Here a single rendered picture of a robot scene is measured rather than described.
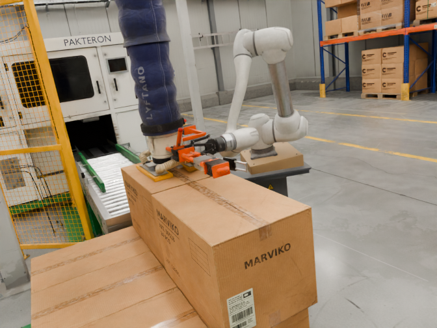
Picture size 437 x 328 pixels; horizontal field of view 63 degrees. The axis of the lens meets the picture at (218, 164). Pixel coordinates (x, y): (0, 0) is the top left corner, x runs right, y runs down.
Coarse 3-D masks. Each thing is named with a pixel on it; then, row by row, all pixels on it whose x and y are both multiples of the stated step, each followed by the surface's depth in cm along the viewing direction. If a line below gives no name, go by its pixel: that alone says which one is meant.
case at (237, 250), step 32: (160, 192) 160; (192, 192) 155; (224, 192) 149; (256, 192) 145; (160, 224) 157; (192, 224) 124; (224, 224) 120; (256, 224) 117; (288, 224) 121; (192, 256) 127; (224, 256) 110; (256, 256) 117; (288, 256) 123; (192, 288) 137; (224, 288) 113; (256, 288) 119; (288, 288) 126; (224, 320) 115; (256, 320) 122
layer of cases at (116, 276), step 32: (64, 256) 199; (96, 256) 194; (128, 256) 189; (32, 288) 172; (64, 288) 168; (96, 288) 165; (128, 288) 161; (160, 288) 158; (32, 320) 148; (64, 320) 146; (96, 320) 143; (128, 320) 140; (160, 320) 138; (192, 320) 135; (288, 320) 137
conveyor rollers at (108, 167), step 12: (108, 156) 428; (120, 156) 424; (84, 168) 390; (96, 168) 380; (108, 168) 376; (108, 180) 333; (120, 180) 329; (96, 192) 303; (108, 192) 299; (120, 192) 295; (108, 204) 273; (120, 204) 269
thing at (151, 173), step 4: (140, 164) 202; (144, 164) 201; (140, 168) 196; (144, 168) 193; (144, 172) 189; (148, 172) 186; (152, 172) 183; (164, 172) 180; (168, 172) 181; (148, 176) 184; (152, 176) 178; (156, 176) 177; (160, 176) 177; (164, 176) 177; (168, 176) 178; (172, 176) 179; (156, 180) 175; (160, 180) 176
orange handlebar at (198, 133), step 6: (192, 132) 220; (198, 132) 212; (204, 132) 207; (186, 138) 201; (192, 138) 202; (168, 150) 180; (186, 156) 161; (192, 156) 164; (198, 156) 158; (192, 162) 155; (222, 168) 136; (228, 168) 137
